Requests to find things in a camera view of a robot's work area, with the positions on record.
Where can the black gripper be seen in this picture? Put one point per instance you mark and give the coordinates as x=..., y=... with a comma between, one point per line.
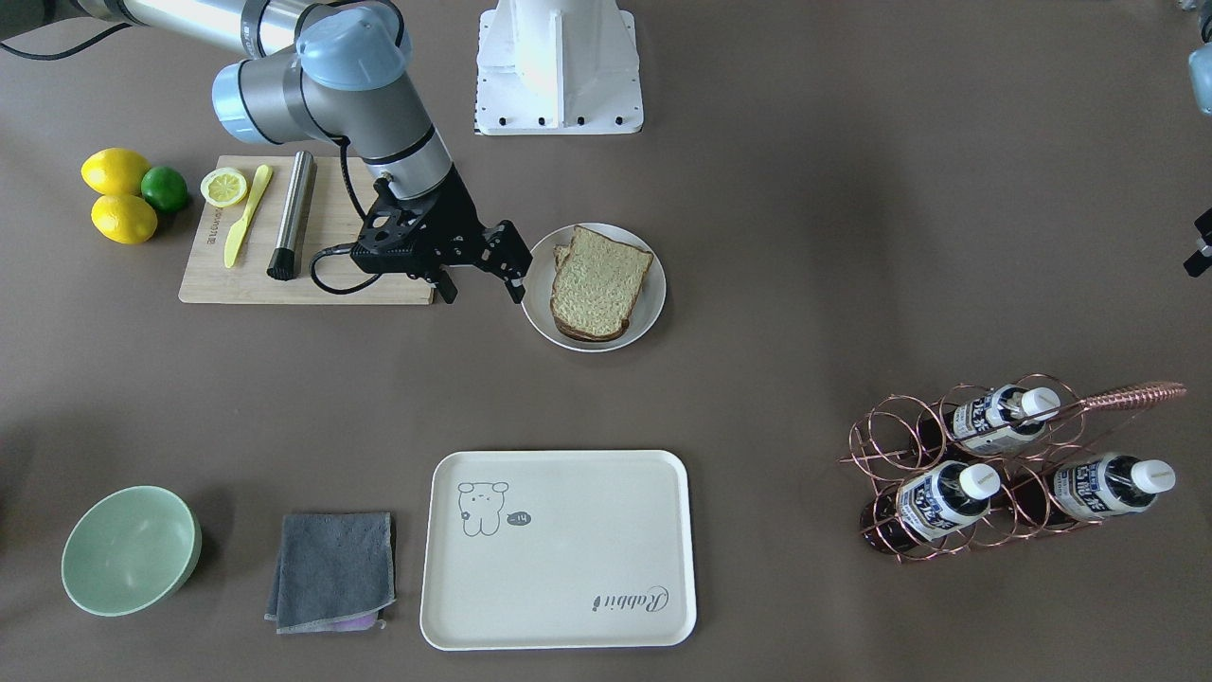
x=457, y=224

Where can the bread slice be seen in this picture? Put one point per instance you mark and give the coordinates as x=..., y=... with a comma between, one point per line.
x=560, y=253
x=599, y=283

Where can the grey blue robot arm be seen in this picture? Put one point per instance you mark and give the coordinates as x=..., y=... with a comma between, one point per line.
x=315, y=71

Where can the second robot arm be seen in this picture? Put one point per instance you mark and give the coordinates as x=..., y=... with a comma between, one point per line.
x=1199, y=66

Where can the cream rabbit tray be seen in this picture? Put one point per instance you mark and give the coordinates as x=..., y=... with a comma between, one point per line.
x=558, y=549

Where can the bamboo cutting board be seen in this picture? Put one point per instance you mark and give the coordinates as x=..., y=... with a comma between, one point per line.
x=330, y=220

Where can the yellow plastic knife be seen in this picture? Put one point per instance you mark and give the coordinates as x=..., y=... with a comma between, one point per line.
x=237, y=232

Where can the lemon half slice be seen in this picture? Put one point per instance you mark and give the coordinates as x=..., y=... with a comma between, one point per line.
x=224, y=187

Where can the green lime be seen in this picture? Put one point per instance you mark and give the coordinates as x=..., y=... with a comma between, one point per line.
x=165, y=189

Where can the grey folded cloth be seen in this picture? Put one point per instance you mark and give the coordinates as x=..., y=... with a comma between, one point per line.
x=334, y=572

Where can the yellow lemon lower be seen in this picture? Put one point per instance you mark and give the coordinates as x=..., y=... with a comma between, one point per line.
x=124, y=218

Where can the yellow lemon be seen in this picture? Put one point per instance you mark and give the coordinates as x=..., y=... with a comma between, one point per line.
x=115, y=171
x=124, y=218

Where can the yellow lemon upper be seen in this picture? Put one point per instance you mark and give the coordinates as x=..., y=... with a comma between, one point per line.
x=115, y=171

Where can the mint green bowl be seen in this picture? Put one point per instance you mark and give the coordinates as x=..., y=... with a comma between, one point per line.
x=132, y=549

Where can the tea bottle front middle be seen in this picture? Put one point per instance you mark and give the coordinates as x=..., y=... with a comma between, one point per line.
x=951, y=497

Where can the tea bottle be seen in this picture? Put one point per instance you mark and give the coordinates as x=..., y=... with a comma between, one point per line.
x=1001, y=422
x=1092, y=490
x=951, y=497

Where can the tea bottle rear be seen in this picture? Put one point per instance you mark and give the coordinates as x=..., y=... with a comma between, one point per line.
x=1001, y=422

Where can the tea bottle front outer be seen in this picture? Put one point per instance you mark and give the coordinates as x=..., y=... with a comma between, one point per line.
x=1092, y=490

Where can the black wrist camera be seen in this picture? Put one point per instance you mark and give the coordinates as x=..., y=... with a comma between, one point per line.
x=385, y=245

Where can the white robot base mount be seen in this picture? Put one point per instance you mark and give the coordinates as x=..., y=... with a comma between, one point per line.
x=557, y=68

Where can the copper wire bottle rack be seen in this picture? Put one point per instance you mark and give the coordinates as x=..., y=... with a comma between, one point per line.
x=884, y=444

